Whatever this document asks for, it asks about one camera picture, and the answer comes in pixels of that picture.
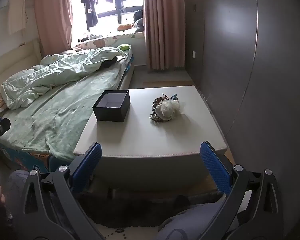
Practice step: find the pink curtain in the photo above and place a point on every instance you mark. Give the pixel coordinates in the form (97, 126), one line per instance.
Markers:
(53, 17)
(162, 25)

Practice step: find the person's leg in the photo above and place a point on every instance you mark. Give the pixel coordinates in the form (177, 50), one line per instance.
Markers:
(190, 220)
(17, 187)

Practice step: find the orange plush toy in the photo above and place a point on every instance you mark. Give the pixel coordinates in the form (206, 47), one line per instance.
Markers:
(124, 26)

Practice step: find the light green quilt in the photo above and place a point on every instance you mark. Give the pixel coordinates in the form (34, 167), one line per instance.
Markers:
(65, 72)

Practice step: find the grey wardrobe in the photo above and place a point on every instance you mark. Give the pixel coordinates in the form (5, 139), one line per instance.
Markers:
(240, 55)

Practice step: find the cream padded headboard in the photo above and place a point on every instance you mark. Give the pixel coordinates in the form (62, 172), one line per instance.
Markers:
(12, 60)

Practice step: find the person's left leg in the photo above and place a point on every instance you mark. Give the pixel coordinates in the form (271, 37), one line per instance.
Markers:
(17, 187)

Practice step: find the dark round pillow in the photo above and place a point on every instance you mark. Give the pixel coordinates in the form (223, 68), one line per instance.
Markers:
(139, 15)

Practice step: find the black box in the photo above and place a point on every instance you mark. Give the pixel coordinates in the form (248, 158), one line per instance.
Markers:
(110, 115)

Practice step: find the grey pillow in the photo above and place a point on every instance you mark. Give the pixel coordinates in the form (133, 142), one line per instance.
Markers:
(140, 25)

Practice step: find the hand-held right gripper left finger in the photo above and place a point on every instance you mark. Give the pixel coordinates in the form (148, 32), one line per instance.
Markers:
(90, 160)

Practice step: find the window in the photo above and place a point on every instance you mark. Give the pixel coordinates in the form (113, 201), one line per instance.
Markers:
(107, 17)

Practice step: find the green bed sheet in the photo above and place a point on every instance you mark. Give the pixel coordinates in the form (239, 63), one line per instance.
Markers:
(62, 115)

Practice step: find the white fabric flower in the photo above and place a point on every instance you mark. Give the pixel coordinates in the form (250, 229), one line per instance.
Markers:
(166, 110)

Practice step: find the green packet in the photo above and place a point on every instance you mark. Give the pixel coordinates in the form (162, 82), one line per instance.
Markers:
(124, 47)

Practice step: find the person's right leg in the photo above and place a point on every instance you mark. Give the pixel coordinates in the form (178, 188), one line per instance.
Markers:
(190, 220)

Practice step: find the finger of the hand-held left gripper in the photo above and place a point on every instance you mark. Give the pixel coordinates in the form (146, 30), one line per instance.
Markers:
(1, 127)

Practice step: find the black cloth item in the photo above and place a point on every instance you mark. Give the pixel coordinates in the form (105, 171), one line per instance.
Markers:
(108, 62)

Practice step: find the pile of assorted jewelry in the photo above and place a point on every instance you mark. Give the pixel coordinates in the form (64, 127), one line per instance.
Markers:
(155, 103)

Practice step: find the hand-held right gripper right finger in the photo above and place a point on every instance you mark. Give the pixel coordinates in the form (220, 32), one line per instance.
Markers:
(215, 165)

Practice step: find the bear print seat cushion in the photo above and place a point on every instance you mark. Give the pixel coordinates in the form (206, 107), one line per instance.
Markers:
(102, 41)

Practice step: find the white hanging cloth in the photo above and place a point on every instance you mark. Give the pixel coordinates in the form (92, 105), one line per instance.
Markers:
(17, 12)

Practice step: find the white wall socket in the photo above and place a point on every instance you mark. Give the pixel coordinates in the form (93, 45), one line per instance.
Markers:
(193, 55)

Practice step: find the white low table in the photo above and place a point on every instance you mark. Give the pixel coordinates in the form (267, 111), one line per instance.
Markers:
(140, 140)

